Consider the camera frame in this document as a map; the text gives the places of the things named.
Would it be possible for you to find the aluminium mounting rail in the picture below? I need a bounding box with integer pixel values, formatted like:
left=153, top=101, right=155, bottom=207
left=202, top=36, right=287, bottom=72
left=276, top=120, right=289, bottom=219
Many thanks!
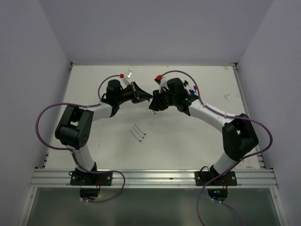
left=30, top=169, right=277, bottom=189

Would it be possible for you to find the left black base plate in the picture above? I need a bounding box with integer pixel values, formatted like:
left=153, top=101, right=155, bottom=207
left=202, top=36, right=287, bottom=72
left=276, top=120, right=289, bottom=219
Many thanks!
left=68, top=170, right=112, bottom=186

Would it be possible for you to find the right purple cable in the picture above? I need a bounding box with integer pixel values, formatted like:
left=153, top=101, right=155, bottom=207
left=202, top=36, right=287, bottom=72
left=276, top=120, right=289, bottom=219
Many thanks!
left=155, top=70, right=273, bottom=226

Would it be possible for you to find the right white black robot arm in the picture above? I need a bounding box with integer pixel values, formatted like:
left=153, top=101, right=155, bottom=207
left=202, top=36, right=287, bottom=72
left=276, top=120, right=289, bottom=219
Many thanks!
left=149, top=76, right=259, bottom=185

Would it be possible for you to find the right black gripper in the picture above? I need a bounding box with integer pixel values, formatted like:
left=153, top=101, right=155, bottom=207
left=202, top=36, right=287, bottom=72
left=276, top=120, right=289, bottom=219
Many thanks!
left=149, top=87, right=178, bottom=111

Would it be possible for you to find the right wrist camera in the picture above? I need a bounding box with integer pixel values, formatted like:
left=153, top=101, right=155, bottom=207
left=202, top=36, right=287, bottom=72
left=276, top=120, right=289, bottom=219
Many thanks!
left=155, top=75, right=168, bottom=93

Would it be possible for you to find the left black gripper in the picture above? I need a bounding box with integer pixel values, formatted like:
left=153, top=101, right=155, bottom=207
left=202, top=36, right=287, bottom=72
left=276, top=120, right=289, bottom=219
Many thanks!
left=116, top=81, right=152, bottom=104

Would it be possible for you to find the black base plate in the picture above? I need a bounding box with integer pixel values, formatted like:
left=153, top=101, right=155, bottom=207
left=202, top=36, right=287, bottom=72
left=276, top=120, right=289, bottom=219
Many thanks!
left=68, top=170, right=112, bottom=186
left=194, top=170, right=238, bottom=186

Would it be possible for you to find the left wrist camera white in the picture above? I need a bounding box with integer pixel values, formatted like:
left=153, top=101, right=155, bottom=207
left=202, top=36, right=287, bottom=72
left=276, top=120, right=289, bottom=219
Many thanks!
left=122, top=70, right=132, bottom=87

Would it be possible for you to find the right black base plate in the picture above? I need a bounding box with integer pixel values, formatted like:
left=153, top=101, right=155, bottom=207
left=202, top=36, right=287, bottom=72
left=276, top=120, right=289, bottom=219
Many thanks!
left=194, top=170, right=238, bottom=186

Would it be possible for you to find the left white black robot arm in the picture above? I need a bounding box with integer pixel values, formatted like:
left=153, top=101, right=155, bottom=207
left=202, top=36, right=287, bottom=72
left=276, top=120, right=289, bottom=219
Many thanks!
left=55, top=80, right=152, bottom=185

